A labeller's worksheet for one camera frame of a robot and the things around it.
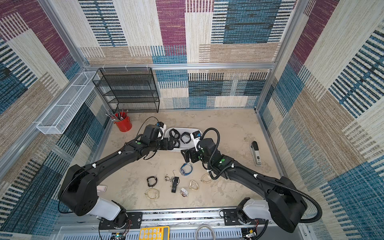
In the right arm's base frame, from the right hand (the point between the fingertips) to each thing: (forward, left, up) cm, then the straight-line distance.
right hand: (191, 150), depth 82 cm
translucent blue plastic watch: (-5, +3, -14) cm, 15 cm away
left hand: (+7, +11, -1) cm, 13 cm away
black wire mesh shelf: (+48, +41, +7) cm, 63 cm away
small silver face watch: (-19, +4, -10) cm, 22 cm away
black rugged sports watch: (+18, +3, -10) cm, 21 cm away
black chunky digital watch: (+20, +11, -10) cm, 25 cm away
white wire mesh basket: (+6, +62, +20) cm, 66 cm away
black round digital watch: (+15, +11, -14) cm, 23 cm away
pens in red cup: (+30, +51, -3) cm, 60 cm away
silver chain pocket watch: (-10, +14, -14) cm, 22 cm away
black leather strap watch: (-15, +9, -12) cm, 22 cm away
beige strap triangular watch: (-14, 0, -11) cm, 18 cm away
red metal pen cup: (+26, +46, -8) cm, 54 cm away
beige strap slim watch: (-13, -7, -13) cm, 19 cm away
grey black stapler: (+4, -39, -11) cm, 40 cm away
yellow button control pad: (-36, +15, -12) cm, 40 cm away
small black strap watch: (-11, +23, -14) cm, 29 cm away
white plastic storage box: (+17, +8, -12) cm, 22 cm away
